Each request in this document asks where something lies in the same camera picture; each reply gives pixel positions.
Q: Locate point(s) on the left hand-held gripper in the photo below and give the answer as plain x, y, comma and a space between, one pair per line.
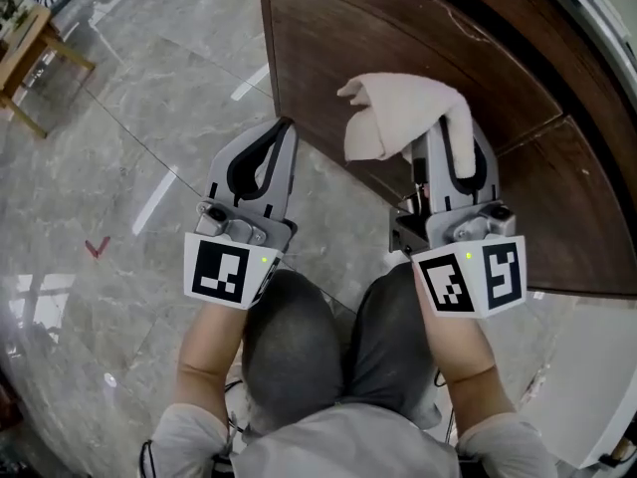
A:
219, 272

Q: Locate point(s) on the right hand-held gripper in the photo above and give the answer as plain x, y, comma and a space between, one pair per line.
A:
497, 277

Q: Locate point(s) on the white terry cloth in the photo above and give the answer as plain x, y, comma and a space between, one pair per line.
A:
393, 112

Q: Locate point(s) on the person's right forearm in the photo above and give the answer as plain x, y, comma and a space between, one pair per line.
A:
463, 356

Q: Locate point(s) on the person's left forearm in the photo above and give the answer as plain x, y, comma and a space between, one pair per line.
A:
209, 346

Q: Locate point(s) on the white floor tape strip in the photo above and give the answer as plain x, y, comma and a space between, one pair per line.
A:
154, 199
249, 82

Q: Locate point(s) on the person's left leg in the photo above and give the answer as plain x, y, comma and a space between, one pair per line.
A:
293, 341

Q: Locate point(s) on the person's leg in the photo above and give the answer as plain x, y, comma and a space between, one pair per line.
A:
393, 341
293, 341

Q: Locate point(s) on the person's right leg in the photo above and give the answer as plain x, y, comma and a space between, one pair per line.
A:
393, 341

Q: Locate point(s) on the white rectangular ceramic basin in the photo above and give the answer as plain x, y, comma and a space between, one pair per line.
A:
587, 381

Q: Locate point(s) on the light wooden coffee table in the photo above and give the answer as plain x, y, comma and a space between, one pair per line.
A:
20, 53

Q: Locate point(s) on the person's white shirt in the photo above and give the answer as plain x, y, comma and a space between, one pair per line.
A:
348, 446

